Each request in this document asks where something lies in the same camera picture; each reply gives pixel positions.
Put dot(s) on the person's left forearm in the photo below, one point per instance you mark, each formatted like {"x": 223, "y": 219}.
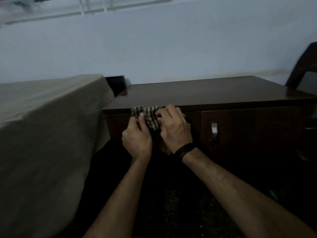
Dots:
{"x": 118, "y": 198}

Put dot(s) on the black wristband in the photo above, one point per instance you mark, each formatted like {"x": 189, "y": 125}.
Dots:
{"x": 184, "y": 149}

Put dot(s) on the beige cloth cover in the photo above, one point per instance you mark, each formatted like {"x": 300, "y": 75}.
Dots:
{"x": 47, "y": 146}

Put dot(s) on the dark chair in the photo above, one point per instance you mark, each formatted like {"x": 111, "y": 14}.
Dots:
{"x": 303, "y": 66}

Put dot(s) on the person's right fingers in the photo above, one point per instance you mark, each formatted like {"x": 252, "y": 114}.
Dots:
{"x": 168, "y": 112}

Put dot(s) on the dark brown wooden cabinet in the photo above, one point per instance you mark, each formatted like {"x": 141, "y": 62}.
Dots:
{"x": 223, "y": 116}

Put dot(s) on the person's right hand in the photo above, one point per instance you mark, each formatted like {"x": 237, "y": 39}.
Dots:
{"x": 174, "y": 131}

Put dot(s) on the white wall rack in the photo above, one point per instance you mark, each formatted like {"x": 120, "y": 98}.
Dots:
{"x": 81, "y": 7}

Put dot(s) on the person's left thumb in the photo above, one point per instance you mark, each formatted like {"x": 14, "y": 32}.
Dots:
{"x": 142, "y": 120}

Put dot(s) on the checkered cloth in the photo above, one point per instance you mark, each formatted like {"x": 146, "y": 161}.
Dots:
{"x": 148, "y": 116}

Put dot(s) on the person's left hand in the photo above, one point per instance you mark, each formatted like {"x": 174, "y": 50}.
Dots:
{"x": 137, "y": 141}

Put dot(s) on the person's right forearm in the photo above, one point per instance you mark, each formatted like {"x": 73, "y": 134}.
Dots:
{"x": 245, "y": 198}

